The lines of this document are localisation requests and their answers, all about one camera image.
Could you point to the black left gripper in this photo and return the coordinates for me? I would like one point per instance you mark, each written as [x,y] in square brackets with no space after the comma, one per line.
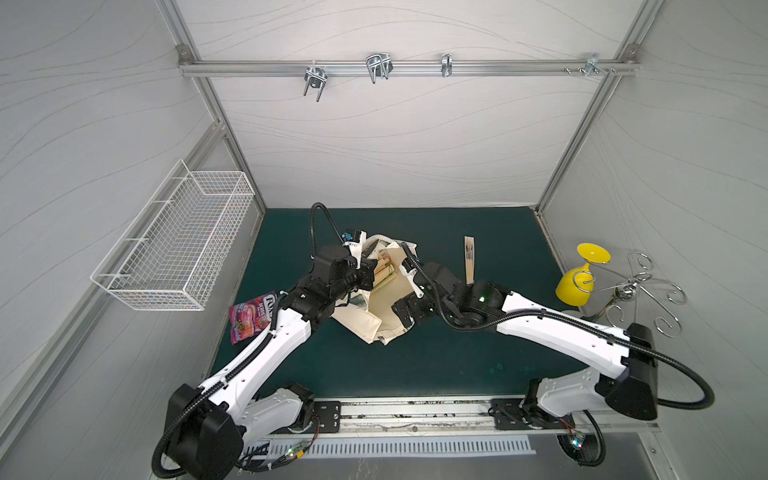
[366,273]

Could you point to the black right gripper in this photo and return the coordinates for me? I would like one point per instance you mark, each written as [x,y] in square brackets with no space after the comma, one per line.
[405,308]

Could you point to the cream canvas tote bag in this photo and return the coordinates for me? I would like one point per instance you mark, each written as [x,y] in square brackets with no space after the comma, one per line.
[369,313]

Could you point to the bamboo folding fan pink tassel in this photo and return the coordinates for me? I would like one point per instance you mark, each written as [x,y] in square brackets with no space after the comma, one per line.
[469,256]

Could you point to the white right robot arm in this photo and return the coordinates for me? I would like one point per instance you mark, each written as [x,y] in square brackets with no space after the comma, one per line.
[621,364]

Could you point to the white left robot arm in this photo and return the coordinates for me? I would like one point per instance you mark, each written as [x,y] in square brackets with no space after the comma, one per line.
[209,427]

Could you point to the pink snack packet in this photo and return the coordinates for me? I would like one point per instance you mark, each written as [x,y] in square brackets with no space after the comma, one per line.
[250,318]

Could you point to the yellow plastic wine glass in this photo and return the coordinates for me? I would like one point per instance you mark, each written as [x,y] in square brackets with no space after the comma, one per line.
[576,286]

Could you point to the metal double hook left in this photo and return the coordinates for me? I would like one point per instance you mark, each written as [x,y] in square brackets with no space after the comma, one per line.
[315,78]

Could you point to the metal double hook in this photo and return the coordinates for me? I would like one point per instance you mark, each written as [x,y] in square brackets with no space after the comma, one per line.
[379,65]
[315,78]

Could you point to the metal double hook middle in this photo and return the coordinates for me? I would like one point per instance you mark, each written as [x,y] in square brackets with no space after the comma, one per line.
[379,65]

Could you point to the small metal hook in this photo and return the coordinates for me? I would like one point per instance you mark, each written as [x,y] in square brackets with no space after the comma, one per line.
[446,65]

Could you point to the metal hook right end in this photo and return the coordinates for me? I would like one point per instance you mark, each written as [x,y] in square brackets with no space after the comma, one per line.
[591,67]

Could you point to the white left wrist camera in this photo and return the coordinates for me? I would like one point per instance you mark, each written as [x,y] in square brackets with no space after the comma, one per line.
[354,240]

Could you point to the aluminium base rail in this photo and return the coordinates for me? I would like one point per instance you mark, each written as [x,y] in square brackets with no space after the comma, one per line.
[414,415]

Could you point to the white wire basket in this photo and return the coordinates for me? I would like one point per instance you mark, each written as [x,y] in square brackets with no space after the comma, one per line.
[170,255]

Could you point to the chrome wire glass rack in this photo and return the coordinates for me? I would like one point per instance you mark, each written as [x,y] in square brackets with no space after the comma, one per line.
[628,289]

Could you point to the aluminium crossbar rail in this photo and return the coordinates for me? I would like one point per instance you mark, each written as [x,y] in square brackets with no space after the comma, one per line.
[626,65]

